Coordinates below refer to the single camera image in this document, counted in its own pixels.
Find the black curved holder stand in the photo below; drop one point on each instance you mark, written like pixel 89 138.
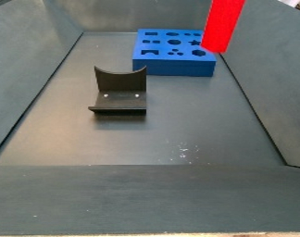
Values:
pixel 120 92

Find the blue foam shape board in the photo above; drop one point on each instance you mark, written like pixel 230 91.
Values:
pixel 171 53

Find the red hexagon prism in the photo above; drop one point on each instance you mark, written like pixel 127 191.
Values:
pixel 223 15

